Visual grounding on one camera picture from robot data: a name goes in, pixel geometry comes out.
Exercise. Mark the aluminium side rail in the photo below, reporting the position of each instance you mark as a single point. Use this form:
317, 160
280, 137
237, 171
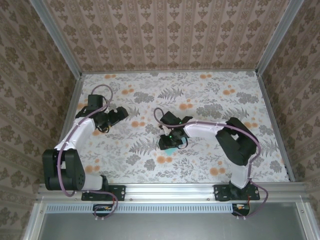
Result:
272, 112
75, 95

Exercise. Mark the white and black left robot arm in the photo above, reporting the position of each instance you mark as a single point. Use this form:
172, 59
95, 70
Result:
75, 135

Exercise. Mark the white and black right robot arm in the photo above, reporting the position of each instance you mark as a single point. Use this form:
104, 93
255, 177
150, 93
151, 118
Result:
205, 130

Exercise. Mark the aluminium frame post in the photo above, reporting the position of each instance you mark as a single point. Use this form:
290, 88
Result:
58, 37
278, 37

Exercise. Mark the small black connector board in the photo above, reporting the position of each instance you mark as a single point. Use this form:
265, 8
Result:
103, 208
241, 208

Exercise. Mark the long aluminium mounting rail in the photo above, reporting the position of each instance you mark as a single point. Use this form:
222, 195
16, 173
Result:
170, 191

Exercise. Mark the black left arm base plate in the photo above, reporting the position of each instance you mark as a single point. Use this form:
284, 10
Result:
120, 192

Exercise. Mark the floral tablecloth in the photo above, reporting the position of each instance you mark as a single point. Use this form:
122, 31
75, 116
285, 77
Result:
150, 82

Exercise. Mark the grey metal shelf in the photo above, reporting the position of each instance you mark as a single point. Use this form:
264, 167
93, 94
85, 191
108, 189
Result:
162, 227

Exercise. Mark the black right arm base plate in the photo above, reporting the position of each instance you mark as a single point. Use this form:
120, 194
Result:
221, 192

